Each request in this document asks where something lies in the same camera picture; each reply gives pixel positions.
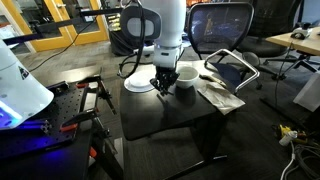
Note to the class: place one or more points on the yellow door frame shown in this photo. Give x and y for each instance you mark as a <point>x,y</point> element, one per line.
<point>55,40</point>

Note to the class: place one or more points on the white ceramic bowl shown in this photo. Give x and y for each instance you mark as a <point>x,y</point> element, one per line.
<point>187,80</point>

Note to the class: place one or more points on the black office chair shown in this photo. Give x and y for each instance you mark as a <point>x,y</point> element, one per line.
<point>273,20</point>

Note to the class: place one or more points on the white round plate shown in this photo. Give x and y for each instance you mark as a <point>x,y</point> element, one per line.
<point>140,83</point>

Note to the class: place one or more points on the yellow power plug block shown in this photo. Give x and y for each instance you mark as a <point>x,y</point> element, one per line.
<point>285,129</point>

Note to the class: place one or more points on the light wooden desk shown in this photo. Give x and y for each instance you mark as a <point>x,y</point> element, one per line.
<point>300,43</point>

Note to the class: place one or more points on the mesh back office chair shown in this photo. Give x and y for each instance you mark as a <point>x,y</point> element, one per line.
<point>220,25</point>

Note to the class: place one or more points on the white flat panel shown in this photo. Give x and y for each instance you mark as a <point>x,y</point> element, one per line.
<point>308,93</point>

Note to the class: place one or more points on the yellow green items pile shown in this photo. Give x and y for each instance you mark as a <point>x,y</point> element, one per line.
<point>114,23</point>

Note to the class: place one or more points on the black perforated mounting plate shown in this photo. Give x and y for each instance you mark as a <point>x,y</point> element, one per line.
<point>63,110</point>

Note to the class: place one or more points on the long black bar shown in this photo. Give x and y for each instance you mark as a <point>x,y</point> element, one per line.
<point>60,23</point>

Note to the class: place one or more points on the paintbrush with pale bristles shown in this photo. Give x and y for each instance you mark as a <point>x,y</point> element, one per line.
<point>213,80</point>

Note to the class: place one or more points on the beige crumpled cloth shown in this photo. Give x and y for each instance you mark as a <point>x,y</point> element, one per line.
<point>220,98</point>

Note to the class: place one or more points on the black robot stand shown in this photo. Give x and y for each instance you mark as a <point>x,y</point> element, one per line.
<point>66,166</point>

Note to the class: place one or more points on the black side table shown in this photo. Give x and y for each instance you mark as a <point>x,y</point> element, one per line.
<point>156,113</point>

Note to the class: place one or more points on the grey device on desk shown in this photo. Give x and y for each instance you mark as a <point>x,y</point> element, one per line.
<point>300,33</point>

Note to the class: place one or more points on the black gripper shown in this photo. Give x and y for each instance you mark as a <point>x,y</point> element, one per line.
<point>166,72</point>

